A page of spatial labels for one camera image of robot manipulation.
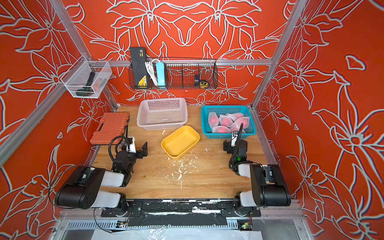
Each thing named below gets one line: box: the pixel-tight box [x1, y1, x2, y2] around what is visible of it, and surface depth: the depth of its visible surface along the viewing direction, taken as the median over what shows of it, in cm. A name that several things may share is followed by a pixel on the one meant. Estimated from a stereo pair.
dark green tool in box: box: [76, 71, 95, 96], surface depth 83 cm
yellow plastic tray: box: [161, 125, 200, 160], surface depth 98 cm
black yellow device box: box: [130, 47, 149, 90], surface depth 89 cm
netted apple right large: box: [230, 116, 250, 132], surface depth 99 cm
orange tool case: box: [89, 112, 130, 145], surface depth 103 cm
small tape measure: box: [199, 80, 209, 89], surface depth 96 cm
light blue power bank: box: [156, 62, 166, 87], surface depth 91 cm
